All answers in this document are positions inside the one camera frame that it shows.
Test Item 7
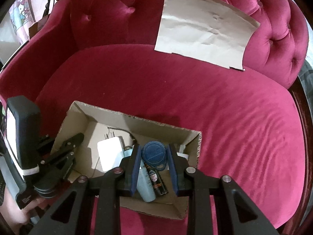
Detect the red tufted velvet sofa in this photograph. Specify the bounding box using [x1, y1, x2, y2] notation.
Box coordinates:
[0, 0, 313, 235]

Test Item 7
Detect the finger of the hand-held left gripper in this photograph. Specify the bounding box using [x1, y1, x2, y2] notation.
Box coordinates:
[56, 151, 75, 182]
[52, 132, 84, 162]

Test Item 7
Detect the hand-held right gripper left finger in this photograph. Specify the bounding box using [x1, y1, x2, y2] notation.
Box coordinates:
[28, 144, 143, 235]

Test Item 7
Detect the person's left hand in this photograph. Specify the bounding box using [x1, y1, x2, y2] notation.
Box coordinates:
[5, 197, 47, 227]

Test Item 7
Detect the cartoon cat wall poster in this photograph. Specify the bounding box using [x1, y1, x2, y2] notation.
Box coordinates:
[12, 0, 33, 38]

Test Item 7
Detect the black cable plug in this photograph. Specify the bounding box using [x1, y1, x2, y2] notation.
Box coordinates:
[43, 0, 56, 18]

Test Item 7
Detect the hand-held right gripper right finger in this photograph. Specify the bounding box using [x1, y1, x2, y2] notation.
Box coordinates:
[168, 143, 281, 235]

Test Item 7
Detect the large white charger plug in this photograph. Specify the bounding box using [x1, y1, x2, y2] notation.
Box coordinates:
[97, 136, 126, 172]

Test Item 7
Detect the white tube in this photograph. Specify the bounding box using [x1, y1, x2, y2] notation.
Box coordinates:
[136, 149, 156, 203]

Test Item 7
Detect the small brown box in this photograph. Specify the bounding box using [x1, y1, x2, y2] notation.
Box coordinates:
[29, 21, 44, 40]

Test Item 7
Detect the brown paper sheet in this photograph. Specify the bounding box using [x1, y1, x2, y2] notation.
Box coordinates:
[154, 0, 261, 72]

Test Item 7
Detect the cardboard box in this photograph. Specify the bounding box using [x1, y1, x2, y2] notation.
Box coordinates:
[50, 100, 202, 220]

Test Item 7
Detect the round blue-black cap object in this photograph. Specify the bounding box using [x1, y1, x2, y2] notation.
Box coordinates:
[141, 140, 170, 172]

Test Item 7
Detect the small white charger plug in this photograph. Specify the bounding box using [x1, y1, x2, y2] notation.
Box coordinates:
[176, 145, 189, 159]

